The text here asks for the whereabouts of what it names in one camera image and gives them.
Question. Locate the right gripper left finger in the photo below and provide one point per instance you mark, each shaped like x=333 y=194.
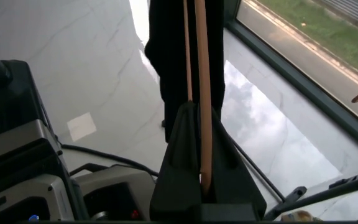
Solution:
x=179 y=174

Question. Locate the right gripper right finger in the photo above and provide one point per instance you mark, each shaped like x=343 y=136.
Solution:
x=228 y=174

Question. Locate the black garment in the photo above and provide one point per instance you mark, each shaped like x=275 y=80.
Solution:
x=169 y=62

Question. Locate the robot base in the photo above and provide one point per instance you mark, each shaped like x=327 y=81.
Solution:
x=11 y=146

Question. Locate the black clothes rack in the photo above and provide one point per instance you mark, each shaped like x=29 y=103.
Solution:
x=353 y=182

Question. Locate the window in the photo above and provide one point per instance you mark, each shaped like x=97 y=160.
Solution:
x=291 y=73

